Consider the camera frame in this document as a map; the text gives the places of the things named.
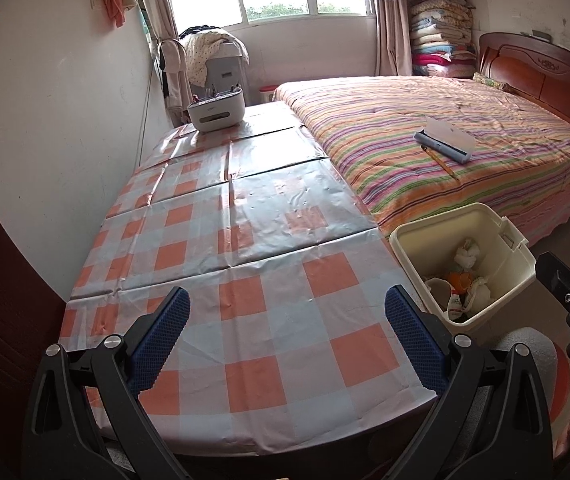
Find striped bed blanket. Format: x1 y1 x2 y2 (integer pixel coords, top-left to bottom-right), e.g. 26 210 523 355
270 77 570 242

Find large white tissue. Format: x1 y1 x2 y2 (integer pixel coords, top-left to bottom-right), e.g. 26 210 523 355
452 239 484 269

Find white hanging hat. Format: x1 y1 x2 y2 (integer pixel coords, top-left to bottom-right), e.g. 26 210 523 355
158 38 187 74

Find wall cable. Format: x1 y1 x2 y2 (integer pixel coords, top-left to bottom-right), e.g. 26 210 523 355
134 54 162 172

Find cream plastic bin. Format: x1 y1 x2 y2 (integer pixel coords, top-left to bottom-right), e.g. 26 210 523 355
388 202 537 334

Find white utensil holder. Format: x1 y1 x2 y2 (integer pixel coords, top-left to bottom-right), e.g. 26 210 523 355
186 85 246 134

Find grey round cushion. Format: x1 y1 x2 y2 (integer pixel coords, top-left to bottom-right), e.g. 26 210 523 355
490 327 570 411

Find wooden headboard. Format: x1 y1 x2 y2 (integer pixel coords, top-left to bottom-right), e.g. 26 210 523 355
477 31 570 134

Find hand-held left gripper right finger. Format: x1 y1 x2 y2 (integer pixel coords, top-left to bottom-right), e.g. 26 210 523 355
384 284 554 480

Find stack of folded quilts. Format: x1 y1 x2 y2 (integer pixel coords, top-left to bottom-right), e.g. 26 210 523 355
408 0 479 81

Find beige curtain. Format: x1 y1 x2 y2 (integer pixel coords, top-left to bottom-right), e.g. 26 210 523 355
374 0 414 79
134 0 192 127

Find yellow pen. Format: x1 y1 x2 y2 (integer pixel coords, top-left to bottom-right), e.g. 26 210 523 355
419 144 459 179

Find orange checked tablecloth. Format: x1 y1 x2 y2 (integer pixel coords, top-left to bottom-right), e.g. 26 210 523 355
57 100 439 457

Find white floor appliance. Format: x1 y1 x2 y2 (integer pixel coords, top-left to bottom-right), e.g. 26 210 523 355
207 51 249 109

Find orange fruit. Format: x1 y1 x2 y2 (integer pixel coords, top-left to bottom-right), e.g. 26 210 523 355
446 271 474 294

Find white medicine box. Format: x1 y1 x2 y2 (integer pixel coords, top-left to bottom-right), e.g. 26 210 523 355
442 290 467 321

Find dark red wooden door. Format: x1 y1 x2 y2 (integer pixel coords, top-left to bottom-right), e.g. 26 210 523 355
0 149 69 480

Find dotted cream cloth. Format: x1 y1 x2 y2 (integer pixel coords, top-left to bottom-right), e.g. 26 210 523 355
179 27 250 89

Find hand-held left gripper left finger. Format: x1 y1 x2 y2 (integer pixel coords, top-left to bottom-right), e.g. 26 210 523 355
22 286 192 480

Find blue pencil case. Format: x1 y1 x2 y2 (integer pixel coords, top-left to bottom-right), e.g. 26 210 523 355
413 115 476 165

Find floral pillow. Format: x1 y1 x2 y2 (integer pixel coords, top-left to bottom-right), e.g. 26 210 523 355
472 72 509 93

